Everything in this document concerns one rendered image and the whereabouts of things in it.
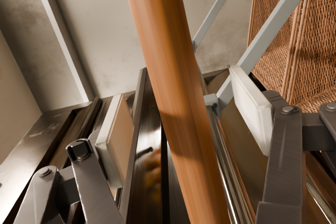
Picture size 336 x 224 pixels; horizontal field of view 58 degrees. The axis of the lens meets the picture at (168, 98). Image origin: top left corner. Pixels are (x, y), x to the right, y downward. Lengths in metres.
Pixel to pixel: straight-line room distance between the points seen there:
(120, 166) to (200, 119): 0.06
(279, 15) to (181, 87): 0.41
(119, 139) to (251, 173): 0.85
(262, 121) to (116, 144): 0.08
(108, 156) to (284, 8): 0.46
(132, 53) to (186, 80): 3.55
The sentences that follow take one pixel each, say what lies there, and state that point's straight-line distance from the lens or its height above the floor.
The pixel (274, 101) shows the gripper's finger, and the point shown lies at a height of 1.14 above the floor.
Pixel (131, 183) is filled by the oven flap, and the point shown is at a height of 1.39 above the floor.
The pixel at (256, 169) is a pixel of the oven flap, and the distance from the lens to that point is 1.02.
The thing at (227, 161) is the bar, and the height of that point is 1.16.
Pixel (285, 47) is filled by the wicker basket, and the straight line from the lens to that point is 1.74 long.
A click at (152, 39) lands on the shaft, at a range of 0.17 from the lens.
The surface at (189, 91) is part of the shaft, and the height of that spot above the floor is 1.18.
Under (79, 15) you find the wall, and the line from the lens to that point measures 3.71.
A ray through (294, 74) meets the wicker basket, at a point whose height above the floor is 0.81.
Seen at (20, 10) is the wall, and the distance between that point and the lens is 3.90.
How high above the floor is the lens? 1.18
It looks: 4 degrees up
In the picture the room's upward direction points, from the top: 103 degrees counter-clockwise
